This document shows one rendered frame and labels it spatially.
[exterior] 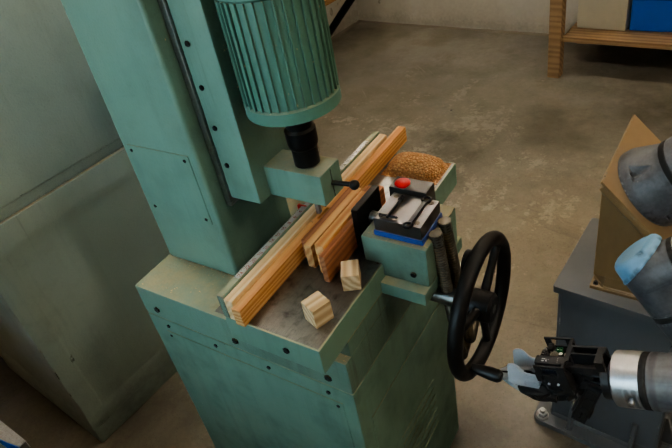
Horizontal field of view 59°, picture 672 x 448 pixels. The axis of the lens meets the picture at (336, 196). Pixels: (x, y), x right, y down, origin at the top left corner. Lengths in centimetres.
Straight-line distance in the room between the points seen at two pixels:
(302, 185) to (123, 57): 40
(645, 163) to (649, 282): 42
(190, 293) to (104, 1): 63
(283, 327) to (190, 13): 56
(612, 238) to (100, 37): 116
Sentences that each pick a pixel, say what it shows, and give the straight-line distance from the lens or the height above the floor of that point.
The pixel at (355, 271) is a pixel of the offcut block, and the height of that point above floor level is 94.
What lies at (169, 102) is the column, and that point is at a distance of 114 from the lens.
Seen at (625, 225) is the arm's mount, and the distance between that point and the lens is 146.
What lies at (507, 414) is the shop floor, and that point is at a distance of 201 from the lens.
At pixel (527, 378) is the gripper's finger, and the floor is 74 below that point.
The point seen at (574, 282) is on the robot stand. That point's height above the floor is 55.
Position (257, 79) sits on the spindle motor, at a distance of 100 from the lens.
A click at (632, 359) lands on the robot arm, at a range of 107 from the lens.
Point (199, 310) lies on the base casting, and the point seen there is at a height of 80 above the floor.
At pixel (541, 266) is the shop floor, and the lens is 246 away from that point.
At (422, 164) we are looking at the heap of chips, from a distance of 135.
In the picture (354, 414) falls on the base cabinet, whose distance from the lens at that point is 124.
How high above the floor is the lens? 166
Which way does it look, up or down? 34 degrees down
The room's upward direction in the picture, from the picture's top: 12 degrees counter-clockwise
